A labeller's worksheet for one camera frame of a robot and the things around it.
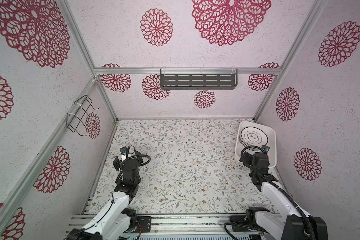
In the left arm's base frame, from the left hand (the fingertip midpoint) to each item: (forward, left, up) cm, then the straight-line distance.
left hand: (127, 154), depth 82 cm
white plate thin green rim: (+21, -80, -11) cm, 83 cm away
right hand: (+2, -71, -4) cm, 71 cm away
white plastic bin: (+16, -91, -12) cm, 93 cm away
